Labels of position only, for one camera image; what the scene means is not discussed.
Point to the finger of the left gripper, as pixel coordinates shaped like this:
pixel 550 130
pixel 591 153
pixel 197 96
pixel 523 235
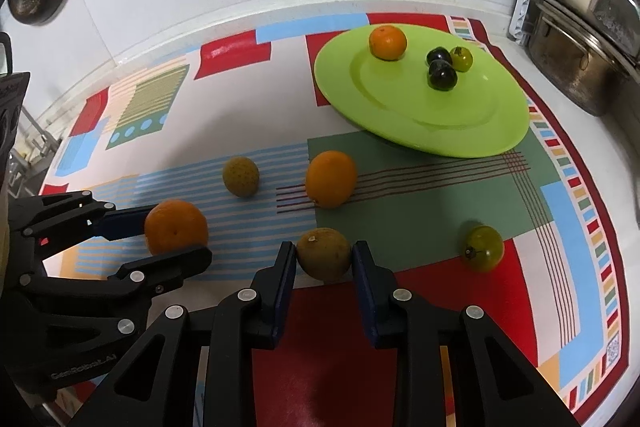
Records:
pixel 160 264
pixel 56 222

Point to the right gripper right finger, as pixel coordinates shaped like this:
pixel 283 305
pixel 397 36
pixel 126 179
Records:
pixel 493 383

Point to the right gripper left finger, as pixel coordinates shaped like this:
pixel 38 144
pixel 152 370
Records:
pixel 154 383

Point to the green yellow plum front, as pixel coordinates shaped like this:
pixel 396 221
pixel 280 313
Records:
pixel 482 249

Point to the brown longan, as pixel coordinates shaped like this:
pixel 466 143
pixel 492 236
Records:
pixel 323 254
pixel 241 176

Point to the large orange front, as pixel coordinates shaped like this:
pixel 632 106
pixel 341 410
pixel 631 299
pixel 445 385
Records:
pixel 331 178

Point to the dark purple plum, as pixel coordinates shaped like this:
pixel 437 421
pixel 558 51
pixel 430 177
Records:
pixel 442 76

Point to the small orange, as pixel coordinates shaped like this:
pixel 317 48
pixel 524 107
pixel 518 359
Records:
pixel 387 42

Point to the colourful patterned table mat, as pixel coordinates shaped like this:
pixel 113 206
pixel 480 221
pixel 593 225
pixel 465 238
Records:
pixel 163 126

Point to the green plate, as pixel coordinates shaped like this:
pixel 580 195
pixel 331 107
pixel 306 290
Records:
pixel 484 114

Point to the steel cooking pot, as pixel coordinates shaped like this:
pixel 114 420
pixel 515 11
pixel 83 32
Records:
pixel 574 59

